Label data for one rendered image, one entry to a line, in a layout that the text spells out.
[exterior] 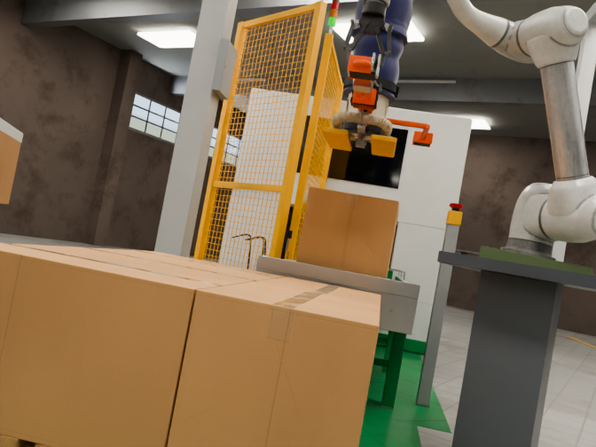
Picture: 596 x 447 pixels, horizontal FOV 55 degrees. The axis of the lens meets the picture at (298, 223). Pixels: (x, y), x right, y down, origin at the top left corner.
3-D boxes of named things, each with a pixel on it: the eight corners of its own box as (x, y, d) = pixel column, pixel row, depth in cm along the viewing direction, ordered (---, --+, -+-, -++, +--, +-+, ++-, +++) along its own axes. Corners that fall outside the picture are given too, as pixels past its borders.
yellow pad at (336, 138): (329, 148, 260) (331, 137, 260) (351, 151, 258) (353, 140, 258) (322, 131, 226) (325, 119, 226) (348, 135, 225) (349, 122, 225)
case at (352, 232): (312, 273, 314) (325, 200, 315) (385, 286, 307) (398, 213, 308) (293, 275, 255) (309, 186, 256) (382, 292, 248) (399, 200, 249)
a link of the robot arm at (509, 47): (493, 20, 204) (520, 8, 191) (532, 42, 210) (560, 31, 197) (482, 54, 203) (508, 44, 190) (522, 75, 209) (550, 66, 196)
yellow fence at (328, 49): (291, 327, 484) (335, 84, 493) (302, 330, 482) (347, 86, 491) (262, 348, 368) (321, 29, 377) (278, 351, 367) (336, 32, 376)
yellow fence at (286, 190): (173, 327, 382) (231, 21, 391) (186, 328, 389) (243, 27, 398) (255, 363, 319) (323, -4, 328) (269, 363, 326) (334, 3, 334)
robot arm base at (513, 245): (551, 266, 218) (554, 252, 218) (555, 262, 197) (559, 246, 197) (501, 255, 224) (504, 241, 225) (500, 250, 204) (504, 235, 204)
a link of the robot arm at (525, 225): (532, 247, 219) (545, 191, 221) (568, 250, 202) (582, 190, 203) (497, 236, 214) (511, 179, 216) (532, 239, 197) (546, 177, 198)
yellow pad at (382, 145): (371, 154, 257) (372, 143, 257) (394, 158, 256) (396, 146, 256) (371, 138, 223) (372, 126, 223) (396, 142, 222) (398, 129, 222)
